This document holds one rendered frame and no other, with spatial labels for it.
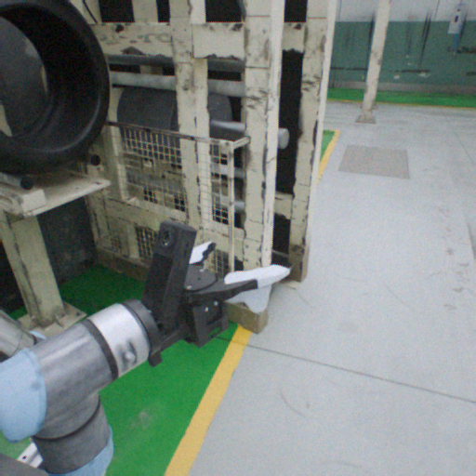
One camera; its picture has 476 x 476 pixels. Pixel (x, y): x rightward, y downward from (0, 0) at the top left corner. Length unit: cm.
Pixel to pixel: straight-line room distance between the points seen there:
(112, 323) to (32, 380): 9
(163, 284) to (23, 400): 18
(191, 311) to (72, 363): 14
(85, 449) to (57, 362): 12
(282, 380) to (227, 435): 35
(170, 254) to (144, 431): 126
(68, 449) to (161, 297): 18
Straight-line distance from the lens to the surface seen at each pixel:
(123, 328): 43
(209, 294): 46
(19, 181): 143
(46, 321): 216
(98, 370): 42
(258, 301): 51
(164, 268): 45
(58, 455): 49
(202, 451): 158
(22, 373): 42
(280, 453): 158
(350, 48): 1011
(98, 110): 154
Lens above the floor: 136
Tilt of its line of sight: 30 degrees down
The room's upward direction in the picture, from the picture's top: straight up
